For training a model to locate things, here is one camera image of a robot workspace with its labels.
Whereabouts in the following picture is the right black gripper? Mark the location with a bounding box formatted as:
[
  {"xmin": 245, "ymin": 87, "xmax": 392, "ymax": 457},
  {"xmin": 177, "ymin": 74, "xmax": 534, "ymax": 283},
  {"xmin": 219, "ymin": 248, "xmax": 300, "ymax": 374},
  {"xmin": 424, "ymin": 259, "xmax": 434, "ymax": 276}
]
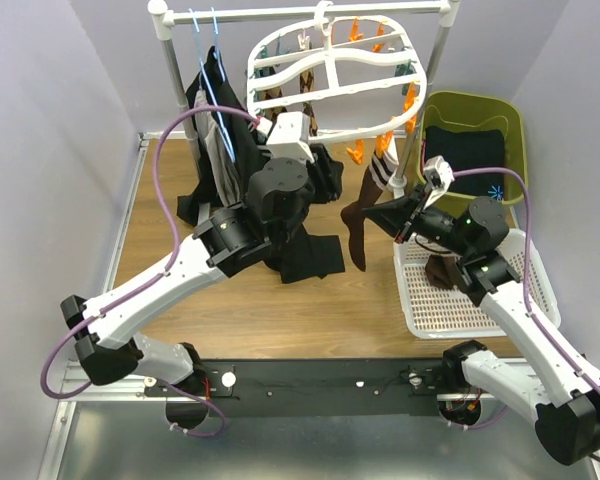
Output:
[{"xmin": 363, "ymin": 182, "xmax": 472, "ymax": 257}]

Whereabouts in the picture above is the brown striped sock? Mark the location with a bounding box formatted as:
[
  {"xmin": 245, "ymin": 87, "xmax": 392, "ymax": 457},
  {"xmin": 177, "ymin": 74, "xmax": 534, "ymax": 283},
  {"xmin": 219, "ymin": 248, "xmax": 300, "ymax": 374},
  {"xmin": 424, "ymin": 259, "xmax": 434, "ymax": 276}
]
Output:
[
  {"xmin": 425, "ymin": 255, "xmax": 463, "ymax": 290},
  {"xmin": 340, "ymin": 150, "xmax": 399, "ymax": 271}
]

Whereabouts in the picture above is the white round clip hanger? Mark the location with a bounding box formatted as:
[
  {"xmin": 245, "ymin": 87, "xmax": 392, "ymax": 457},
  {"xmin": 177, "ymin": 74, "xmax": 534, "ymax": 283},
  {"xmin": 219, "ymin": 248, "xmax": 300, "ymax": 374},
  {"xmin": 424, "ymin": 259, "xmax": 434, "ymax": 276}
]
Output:
[{"xmin": 246, "ymin": 1, "xmax": 428, "ymax": 143}]

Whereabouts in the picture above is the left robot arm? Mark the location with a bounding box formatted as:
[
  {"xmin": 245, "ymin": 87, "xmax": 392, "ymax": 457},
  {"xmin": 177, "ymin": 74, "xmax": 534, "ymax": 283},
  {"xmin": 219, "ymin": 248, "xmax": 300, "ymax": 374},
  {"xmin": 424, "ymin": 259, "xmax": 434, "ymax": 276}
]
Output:
[{"xmin": 61, "ymin": 144, "xmax": 344, "ymax": 395}]

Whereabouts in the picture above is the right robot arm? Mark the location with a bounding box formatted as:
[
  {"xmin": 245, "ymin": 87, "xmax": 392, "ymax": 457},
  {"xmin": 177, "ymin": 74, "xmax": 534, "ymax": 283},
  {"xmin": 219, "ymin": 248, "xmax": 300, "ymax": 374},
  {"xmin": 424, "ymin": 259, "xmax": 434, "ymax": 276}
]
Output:
[{"xmin": 363, "ymin": 186, "xmax": 600, "ymax": 465}]

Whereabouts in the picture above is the black hanging garment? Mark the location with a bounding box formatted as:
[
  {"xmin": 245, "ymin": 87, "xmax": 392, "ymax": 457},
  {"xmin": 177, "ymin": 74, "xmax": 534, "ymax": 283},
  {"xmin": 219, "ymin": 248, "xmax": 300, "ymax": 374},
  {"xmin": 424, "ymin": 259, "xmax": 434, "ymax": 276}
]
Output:
[{"xmin": 176, "ymin": 47, "xmax": 345, "ymax": 284}]

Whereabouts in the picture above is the black cloth in bin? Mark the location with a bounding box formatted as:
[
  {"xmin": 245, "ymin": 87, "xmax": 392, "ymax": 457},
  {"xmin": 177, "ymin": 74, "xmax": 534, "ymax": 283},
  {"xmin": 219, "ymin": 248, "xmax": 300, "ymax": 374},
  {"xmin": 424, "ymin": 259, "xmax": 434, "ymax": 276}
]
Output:
[{"xmin": 425, "ymin": 126, "xmax": 505, "ymax": 200}]

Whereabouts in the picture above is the argyle brown sock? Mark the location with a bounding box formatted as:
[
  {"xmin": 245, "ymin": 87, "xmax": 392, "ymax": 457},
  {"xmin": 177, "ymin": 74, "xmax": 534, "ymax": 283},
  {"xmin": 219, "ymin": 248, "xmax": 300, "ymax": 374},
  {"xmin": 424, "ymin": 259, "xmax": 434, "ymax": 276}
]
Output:
[
  {"xmin": 259, "ymin": 87, "xmax": 289, "ymax": 114},
  {"xmin": 299, "ymin": 69, "xmax": 318, "ymax": 136}
]

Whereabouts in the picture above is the white perforated basket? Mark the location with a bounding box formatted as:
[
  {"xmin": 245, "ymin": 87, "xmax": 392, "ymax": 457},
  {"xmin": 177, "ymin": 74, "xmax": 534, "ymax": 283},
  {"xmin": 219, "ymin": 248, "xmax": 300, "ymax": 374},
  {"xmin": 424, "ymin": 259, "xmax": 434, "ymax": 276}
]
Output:
[{"xmin": 393, "ymin": 228, "xmax": 561, "ymax": 340}]

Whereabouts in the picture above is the green laundry bin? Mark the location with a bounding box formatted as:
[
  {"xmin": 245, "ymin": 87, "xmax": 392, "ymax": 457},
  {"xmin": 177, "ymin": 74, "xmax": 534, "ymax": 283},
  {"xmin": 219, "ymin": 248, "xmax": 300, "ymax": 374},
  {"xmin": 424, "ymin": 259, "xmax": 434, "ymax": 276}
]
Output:
[{"xmin": 419, "ymin": 91, "xmax": 528, "ymax": 216}]

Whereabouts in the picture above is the white clothes rack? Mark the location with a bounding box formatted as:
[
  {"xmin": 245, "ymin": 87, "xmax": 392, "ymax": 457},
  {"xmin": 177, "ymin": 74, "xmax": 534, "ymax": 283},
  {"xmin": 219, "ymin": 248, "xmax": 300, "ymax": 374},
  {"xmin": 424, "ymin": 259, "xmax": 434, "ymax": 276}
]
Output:
[{"xmin": 146, "ymin": 0, "xmax": 461, "ymax": 251}]

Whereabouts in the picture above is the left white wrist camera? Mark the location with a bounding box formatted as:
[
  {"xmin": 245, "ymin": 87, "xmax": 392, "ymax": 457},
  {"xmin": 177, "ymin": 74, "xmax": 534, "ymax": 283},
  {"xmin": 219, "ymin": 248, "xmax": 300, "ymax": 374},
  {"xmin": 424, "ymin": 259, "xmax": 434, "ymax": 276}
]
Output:
[{"xmin": 266, "ymin": 111, "xmax": 314, "ymax": 164}]

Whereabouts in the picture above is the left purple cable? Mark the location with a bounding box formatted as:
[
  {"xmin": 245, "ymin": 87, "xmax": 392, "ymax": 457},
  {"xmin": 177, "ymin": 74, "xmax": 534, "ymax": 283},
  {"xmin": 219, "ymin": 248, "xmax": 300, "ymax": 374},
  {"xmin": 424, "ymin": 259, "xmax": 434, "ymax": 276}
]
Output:
[{"xmin": 39, "ymin": 107, "xmax": 269, "ymax": 399}]

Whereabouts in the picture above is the purple cable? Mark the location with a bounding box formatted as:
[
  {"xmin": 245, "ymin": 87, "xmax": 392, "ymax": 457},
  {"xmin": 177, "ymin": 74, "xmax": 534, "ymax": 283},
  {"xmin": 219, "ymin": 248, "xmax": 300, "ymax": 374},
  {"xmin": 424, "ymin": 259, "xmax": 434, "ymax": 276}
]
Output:
[
  {"xmin": 39, "ymin": 107, "xmax": 269, "ymax": 399},
  {"xmin": 449, "ymin": 167, "xmax": 600, "ymax": 401}
]

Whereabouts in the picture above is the blue wire hanger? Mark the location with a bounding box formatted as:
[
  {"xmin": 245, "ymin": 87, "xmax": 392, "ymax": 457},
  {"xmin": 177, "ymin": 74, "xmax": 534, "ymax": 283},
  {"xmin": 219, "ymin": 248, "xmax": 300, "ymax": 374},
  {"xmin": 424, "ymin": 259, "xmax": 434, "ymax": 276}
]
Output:
[{"xmin": 188, "ymin": 3, "xmax": 241, "ymax": 164}]

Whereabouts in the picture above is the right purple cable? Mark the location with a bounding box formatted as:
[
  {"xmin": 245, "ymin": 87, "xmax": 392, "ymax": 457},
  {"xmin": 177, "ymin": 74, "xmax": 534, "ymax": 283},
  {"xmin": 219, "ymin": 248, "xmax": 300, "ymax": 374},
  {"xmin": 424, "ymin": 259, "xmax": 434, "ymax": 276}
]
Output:
[{"xmin": 449, "ymin": 167, "xmax": 600, "ymax": 401}]

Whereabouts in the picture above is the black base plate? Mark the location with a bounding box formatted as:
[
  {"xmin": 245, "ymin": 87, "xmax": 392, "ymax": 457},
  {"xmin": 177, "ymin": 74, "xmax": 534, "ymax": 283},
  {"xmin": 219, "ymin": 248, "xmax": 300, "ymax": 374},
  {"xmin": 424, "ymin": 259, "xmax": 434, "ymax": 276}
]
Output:
[{"xmin": 144, "ymin": 357, "xmax": 481, "ymax": 419}]

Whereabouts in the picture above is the aluminium frame rail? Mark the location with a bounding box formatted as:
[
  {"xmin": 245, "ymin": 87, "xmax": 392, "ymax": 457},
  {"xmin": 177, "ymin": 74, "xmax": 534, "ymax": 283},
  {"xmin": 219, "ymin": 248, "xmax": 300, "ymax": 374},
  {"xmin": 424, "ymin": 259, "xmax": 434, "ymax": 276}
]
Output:
[{"xmin": 37, "ymin": 134, "xmax": 154, "ymax": 480}]

